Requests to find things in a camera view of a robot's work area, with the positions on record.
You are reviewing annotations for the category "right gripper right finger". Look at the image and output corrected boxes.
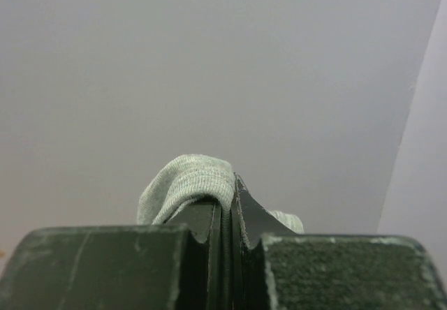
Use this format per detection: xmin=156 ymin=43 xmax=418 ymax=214
xmin=232 ymin=177 xmax=446 ymax=309

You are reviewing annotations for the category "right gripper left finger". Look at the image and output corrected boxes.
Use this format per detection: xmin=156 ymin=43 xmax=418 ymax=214
xmin=1 ymin=200 xmax=221 ymax=309

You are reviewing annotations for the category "grey tank top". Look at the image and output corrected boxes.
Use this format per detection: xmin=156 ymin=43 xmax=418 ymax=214
xmin=135 ymin=153 xmax=305 ymax=235

